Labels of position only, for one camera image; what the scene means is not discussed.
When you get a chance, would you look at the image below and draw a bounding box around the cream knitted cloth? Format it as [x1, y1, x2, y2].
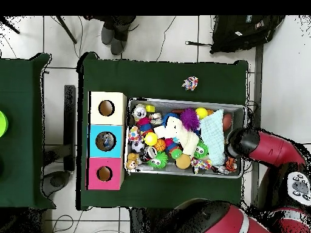
[154, 116, 200, 157]

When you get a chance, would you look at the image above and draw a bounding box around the purple spiky ball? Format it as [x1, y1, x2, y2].
[180, 108, 201, 132]

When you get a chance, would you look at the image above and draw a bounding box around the colourful patchwork cloth scrap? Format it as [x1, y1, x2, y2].
[182, 76, 199, 92]

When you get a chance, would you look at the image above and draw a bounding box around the mint green knitted cloth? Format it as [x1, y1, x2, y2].
[199, 109, 227, 167]

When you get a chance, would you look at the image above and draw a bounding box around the colourful polka dot cloth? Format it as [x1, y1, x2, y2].
[191, 157, 213, 175]

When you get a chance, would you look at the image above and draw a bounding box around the wooden box with three holes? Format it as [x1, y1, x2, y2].
[87, 91, 128, 191]

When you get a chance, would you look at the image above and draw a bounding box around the clear mesh bin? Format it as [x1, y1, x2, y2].
[124, 96, 247, 180]

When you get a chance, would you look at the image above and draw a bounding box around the small orange basketball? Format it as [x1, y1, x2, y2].
[154, 138, 167, 152]

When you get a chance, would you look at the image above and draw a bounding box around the dark green table cloth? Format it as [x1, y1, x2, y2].
[77, 52, 250, 212]
[0, 52, 53, 211]

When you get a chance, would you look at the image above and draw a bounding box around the small brown football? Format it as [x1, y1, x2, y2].
[222, 113, 233, 132]

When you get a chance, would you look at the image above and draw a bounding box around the black backpack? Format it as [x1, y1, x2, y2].
[210, 15, 287, 54]

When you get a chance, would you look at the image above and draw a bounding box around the green round object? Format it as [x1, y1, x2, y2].
[0, 109, 9, 138]

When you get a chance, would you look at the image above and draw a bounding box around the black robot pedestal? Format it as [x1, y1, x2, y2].
[127, 208, 171, 233]

